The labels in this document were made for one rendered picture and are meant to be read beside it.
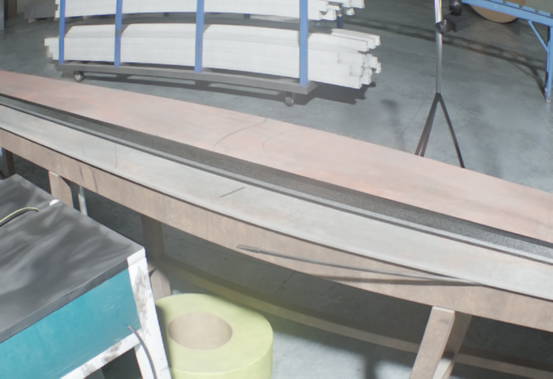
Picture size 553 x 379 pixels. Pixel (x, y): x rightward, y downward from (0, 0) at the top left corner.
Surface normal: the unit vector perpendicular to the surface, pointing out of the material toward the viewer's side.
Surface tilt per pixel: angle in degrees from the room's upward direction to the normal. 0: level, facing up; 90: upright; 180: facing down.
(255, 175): 75
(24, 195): 0
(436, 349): 90
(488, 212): 0
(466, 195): 0
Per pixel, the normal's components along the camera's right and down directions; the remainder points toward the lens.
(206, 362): 0.01, -0.91
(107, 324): 0.83, 0.23
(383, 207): -0.52, 0.08
